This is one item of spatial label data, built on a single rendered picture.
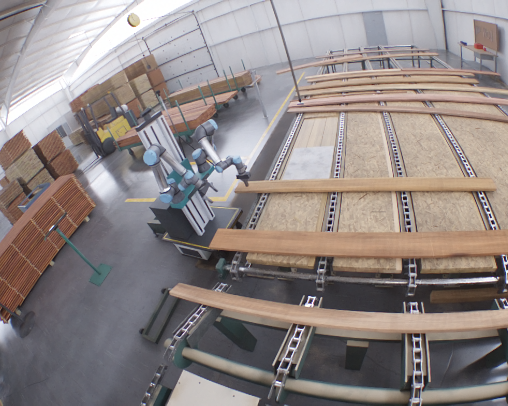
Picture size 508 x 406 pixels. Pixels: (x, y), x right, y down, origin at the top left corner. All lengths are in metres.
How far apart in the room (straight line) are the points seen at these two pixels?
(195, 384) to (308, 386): 0.54
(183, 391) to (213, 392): 0.17
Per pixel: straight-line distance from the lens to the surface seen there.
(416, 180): 2.23
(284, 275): 1.76
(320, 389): 1.27
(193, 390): 1.36
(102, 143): 10.62
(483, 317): 1.55
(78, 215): 6.36
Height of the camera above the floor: 2.21
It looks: 37 degrees down
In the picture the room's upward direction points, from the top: 22 degrees counter-clockwise
